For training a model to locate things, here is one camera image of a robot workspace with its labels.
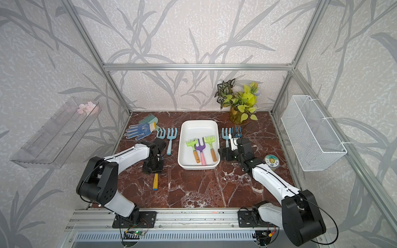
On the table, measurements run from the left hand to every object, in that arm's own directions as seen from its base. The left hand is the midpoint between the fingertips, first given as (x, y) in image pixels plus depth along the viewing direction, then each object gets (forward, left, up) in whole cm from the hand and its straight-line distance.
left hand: (157, 172), depth 87 cm
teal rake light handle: (+26, -42, 0) cm, 49 cm away
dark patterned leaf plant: (+51, -39, +21) cm, 67 cm away
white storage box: (+33, -20, -1) cm, 38 cm away
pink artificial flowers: (+20, +30, +31) cm, 48 cm away
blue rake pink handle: (-5, 0, 0) cm, 5 cm away
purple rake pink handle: (+17, -25, -1) cm, 30 cm away
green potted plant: (+39, -51, +18) cm, 67 cm away
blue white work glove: (+31, +19, -2) cm, 37 cm away
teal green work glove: (+43, +15, -2) cm, 45 cm away
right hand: (+10, -39, +10) cm, 41 cm away
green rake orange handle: (+20, -19, -1) cm, 28 cm away
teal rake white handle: (+26, +4, -1) cm, 27 cm away
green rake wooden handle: (+22, -30, -1) cm, 38 cm away
